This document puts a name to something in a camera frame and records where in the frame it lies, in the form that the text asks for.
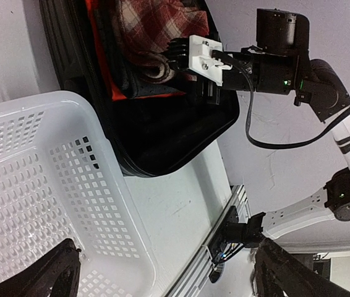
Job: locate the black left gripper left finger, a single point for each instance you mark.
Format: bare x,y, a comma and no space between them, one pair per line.
57,273

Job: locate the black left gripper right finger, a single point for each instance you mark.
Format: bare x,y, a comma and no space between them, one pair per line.
278,273

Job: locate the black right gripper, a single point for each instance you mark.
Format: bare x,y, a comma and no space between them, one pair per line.
278,63

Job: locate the white perforated plastic basket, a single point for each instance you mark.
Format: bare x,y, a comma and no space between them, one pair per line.
60,179

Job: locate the red plaid cloth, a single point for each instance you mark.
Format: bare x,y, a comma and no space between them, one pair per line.
143,30

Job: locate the black ribbed hard suitcase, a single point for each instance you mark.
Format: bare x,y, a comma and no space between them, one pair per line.
155,129

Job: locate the dark grey dotted cloth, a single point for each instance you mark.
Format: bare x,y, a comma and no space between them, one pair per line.
131,37

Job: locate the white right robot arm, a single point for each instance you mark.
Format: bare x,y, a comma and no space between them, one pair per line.
281,179

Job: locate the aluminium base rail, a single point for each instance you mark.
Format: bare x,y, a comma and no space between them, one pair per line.
204,263

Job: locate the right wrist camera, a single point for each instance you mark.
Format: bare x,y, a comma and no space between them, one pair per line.
195,54

